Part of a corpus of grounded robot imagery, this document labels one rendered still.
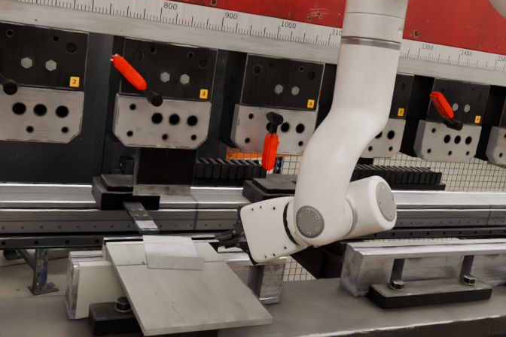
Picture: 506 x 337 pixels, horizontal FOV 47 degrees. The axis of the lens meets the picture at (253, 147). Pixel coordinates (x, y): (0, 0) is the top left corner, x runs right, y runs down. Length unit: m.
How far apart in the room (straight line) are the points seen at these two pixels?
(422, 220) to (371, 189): 0.79
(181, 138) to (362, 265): 0.49
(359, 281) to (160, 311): 0.54
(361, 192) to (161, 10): 0.40
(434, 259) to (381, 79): 0.58
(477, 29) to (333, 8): 0.33
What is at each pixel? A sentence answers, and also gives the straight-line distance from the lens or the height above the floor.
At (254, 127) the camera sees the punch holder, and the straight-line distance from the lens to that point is 0.97.
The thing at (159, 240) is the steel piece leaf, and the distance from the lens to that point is 1.02.
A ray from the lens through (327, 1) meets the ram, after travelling 1.01.
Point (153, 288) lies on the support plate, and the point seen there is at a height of 1.00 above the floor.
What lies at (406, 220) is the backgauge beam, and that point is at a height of 0.94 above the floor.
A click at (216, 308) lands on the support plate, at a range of 0.82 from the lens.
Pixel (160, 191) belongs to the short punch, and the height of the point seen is 1.09.
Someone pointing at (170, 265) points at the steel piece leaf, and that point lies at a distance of 0.92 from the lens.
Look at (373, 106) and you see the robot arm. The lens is 0.86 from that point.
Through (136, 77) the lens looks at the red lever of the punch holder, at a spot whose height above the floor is 1.29.
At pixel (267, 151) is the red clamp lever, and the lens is 0.96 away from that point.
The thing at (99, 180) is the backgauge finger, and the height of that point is 1.02.
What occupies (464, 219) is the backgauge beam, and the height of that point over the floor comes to 0.94.
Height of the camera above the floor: 1.39
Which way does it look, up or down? 12 degrees down
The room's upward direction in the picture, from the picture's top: 9 degrees clockwise
